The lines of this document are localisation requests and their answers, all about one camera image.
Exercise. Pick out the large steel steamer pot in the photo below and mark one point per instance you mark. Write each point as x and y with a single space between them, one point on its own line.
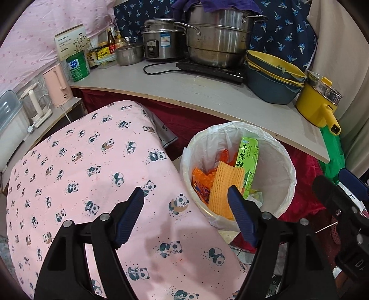
219 37

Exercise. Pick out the white glass kettle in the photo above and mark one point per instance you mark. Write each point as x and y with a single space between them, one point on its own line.
34 106

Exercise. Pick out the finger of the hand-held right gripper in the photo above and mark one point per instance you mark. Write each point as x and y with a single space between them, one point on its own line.
334 199
356 181

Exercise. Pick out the green carton box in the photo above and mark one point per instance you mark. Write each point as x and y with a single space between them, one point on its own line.
248 161

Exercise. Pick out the yellow oil bottle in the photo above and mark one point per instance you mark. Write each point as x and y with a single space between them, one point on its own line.
119 40

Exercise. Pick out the dark sauce jar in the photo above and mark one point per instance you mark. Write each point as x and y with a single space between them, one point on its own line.
92 59

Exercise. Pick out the steel rice cooker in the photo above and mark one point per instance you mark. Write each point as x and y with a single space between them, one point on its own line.
161 41

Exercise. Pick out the small steel pot with lid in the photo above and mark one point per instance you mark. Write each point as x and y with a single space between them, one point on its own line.
128 54

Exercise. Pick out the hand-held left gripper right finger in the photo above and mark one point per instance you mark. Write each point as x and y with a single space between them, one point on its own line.
242 213

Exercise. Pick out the white carton with plant print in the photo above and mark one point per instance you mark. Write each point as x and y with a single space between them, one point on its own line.
70 41

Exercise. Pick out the dark red cloth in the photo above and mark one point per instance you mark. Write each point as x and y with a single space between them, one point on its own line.
302 178

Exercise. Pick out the stack of blue yellow bowls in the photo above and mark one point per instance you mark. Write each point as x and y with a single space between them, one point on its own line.
271 86

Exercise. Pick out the orange foam fruit net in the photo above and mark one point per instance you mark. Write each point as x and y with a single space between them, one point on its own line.
224 184

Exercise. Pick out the yellow electric pot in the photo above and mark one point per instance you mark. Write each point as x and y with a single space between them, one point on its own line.
312 106

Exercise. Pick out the clear glass food container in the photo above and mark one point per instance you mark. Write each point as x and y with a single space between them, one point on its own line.
106 63

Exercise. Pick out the purple cloth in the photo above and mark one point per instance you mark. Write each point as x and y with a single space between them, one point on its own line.
224 5

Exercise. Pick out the white power plug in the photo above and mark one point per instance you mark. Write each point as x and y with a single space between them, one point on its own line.
30 129

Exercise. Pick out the white lined waste bin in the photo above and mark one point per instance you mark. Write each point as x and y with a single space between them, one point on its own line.
276 173

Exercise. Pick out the green bag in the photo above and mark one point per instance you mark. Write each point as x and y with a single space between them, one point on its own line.
334 155

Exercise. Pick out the navy floral cloth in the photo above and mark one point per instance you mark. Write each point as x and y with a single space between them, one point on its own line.
285 28

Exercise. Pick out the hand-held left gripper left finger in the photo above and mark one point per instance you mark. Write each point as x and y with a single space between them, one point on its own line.
129 219

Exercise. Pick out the white lidded dish rack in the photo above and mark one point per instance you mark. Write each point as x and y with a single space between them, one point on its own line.
11 129

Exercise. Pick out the green tin can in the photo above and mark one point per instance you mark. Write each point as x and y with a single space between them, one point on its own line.
77 67

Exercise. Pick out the tall brown sauce bottle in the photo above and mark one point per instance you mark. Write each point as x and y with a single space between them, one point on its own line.
111 40

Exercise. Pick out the black induction cooker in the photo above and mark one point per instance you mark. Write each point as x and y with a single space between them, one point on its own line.
210 72

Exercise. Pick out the small pump bottle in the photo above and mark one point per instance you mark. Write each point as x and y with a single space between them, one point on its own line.
128 42

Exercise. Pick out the orange plastic wrapper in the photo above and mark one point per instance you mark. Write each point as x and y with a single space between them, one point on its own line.
201 178

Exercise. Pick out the pink electric kettle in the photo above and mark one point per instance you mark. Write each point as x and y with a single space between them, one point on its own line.
56 86

